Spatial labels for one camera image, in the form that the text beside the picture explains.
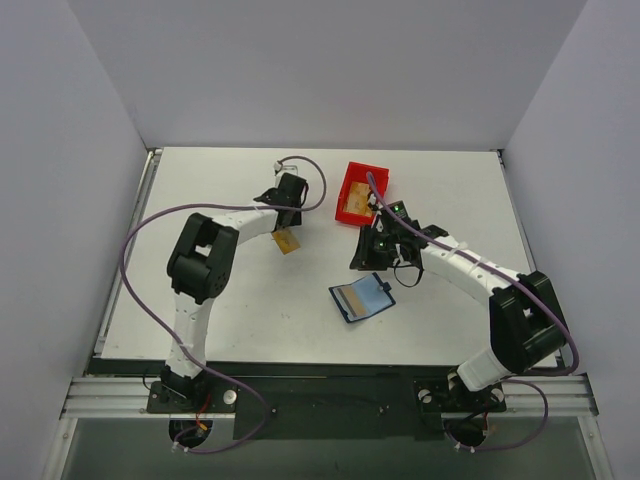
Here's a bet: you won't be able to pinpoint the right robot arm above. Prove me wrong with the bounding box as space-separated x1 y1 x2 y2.
350 201 568 409

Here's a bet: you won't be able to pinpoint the blue leather card holder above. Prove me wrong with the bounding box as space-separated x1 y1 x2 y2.
328 273 396 324

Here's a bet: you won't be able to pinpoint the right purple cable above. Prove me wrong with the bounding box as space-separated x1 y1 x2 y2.
365 172 581 454

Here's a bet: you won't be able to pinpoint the aluminium frame rail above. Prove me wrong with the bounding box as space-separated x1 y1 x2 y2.
60 374 156 420

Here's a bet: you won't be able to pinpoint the gold card magnetic stripe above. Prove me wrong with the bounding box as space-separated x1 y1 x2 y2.
332 285 368 323

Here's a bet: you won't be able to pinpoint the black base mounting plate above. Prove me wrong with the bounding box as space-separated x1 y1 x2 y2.
146 362 506 447

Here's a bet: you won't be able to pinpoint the gold cards in bin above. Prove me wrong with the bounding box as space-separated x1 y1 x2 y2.
343 182 372 218

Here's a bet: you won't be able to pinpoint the gold card face up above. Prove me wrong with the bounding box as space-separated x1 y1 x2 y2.
272 228 300 255

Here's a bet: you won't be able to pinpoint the red plastic bin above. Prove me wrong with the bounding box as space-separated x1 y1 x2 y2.
335 162 390 227

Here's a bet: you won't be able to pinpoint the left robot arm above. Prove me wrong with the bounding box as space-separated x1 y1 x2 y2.
161 172 309 412

